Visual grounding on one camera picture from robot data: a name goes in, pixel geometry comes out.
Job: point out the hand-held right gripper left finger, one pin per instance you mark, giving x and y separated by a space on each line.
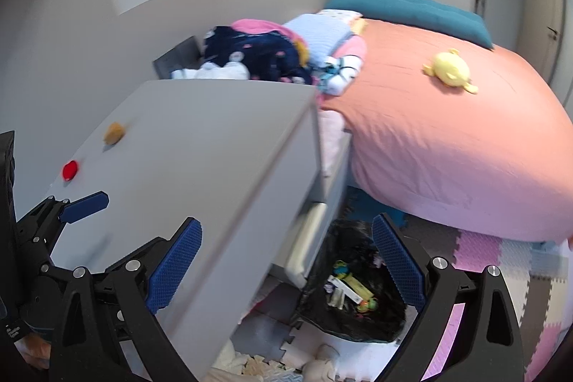
172 270

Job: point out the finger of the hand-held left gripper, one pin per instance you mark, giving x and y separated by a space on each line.
85 204

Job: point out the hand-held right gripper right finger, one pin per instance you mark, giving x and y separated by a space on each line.
398 261

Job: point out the yellow snack packet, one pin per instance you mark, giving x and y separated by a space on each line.
356 288

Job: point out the orange and green toy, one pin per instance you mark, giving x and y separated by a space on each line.
368 305

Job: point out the black trash bag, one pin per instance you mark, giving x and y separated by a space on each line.
322 256

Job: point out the red heart plush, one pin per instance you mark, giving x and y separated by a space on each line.
70 171

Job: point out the brown plush toy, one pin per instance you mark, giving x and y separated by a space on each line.
114 133

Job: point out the foam puzzle floor mat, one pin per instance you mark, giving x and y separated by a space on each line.
488 247

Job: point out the cream cloth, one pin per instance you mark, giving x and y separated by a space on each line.
237 362

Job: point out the orange bed sheet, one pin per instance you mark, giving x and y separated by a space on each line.
425 149

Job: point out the beige plush toy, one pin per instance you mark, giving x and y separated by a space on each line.
320 366

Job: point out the light pink blanket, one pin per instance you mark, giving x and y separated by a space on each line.
331 136

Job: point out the black box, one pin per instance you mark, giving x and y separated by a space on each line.
179 57

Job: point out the white cloth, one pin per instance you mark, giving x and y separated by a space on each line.
215 71

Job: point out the white black blue clothing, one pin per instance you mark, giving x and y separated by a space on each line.
342 75

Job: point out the yellow plush toy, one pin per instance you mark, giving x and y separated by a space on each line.
450 71

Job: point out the navy patterned blanket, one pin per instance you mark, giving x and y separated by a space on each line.
264 55

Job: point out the light blue folded blanket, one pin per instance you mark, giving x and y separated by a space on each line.
318 35

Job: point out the pink cloth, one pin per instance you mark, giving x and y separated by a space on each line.
255 26

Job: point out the teal long cushion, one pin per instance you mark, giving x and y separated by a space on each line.
403 13

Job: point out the white patterned pillow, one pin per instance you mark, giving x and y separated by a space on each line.
338 14

